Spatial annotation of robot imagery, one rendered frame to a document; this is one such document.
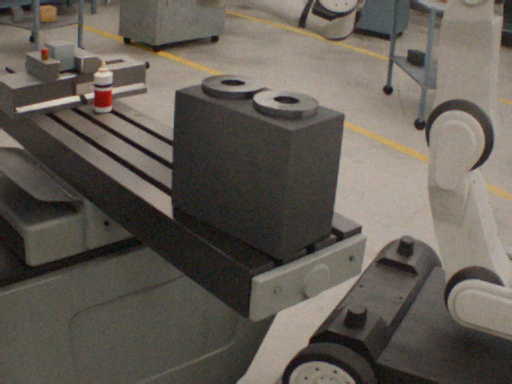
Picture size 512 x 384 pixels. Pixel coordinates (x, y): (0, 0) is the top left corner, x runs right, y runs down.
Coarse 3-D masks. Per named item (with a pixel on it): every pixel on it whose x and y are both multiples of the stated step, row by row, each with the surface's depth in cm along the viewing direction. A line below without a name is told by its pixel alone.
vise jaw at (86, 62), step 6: (78, 48) 156; (78, 54) 150; (84, 54) 150; (90, 54) 151; (78, 60) 149; (84, 60) 148; (90, 60) 149; (96, 60) 150; (102, 60) 152; (78, 66) 149; (84, 66) 149; (90, 66) 150; (96, 66) 151; (84, 72) 150; (90, 72) 151
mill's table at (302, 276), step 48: (48, 144) 137; (96, 144) 132; (144, 144) 132; (96, 192) 124; (144, 192) 113; (144, 240) 114; (192, 240) 103; (336, 240) 107; (240, 288) 96; (288, 288) 98
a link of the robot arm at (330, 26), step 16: (256, 0) 132; (272, 0) 131; (288, 0) 130; (304, 0) 130; (288, 16) 131; (304, 16) 130; (320, 16) 129; (336, 16) 127; (352, 16) 130; (320, 32) 132; (336, 32) 133
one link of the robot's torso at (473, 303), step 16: (464, 288) 134; (480, 288) 132; (496, 288) 131; (448, 304) 137; (464, 304) 134; (480, 304) 132; (496, 304) 131; (464, 320) 135; (480, 320) 134; (496, 320) 132
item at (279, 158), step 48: (192, 96) 99; (240, 96) 98; (288, 96) 97; (192, 144) 102; (240, 144) 95; (288, 144) 90; (336, 144) 97; (192, 192) 105; (240, 192) 98; (288, 192) 92; (240, 240) 101; (288, 240) 96
